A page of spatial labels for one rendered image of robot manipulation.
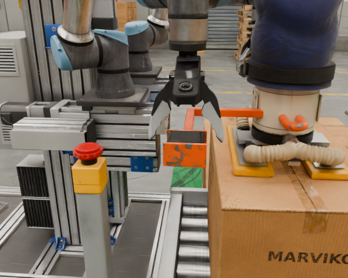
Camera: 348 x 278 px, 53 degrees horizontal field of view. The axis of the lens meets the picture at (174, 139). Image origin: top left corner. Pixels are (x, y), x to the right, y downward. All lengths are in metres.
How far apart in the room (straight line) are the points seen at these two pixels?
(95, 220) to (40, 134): 0.47
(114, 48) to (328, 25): 0.69
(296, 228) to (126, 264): 1.09
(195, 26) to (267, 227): 0.45
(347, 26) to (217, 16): 3.71
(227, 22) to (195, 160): 10.26
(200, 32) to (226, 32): 10.26
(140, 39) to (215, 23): 9.18
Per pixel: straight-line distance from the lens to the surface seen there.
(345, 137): 2.52
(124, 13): 8.45
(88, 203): 0.90
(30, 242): 2.02
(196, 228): 1.44
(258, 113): 0.97
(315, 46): 0.92
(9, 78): 1.59
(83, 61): 1.23
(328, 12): 0.92
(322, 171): 0.95
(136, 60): 1.76
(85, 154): 0.83
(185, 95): 0.60
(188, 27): 0.66
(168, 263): 1.17
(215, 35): 10.92
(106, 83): 1.28
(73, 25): 1.18
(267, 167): 0.92
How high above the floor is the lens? 1.36
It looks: 21 degrees down
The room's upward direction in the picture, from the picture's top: straight up
